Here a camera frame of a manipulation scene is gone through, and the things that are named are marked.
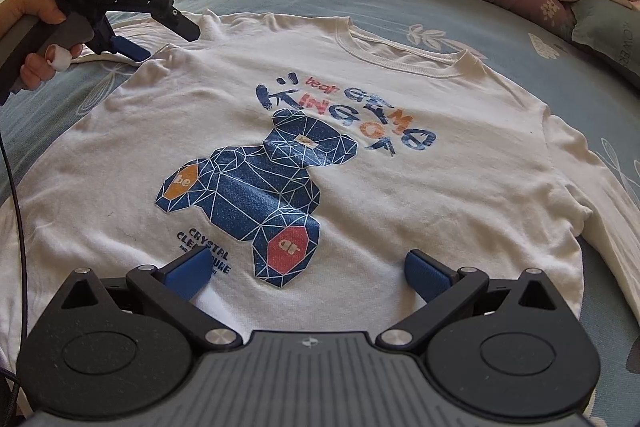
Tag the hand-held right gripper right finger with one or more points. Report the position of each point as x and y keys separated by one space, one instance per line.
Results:
x=425 y=274

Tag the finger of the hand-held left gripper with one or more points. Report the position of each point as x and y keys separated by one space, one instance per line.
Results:
x=185 y=27
x=130 y=48

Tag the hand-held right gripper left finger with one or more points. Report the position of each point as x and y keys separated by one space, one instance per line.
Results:
x=187 y=272

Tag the white printed sweatshirt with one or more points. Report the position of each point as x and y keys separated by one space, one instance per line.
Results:
x=400 y=207

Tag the person's left hand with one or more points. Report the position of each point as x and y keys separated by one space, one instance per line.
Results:
x=30 y=7

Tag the green flower print pillow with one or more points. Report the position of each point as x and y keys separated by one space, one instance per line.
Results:
x=605 y=42

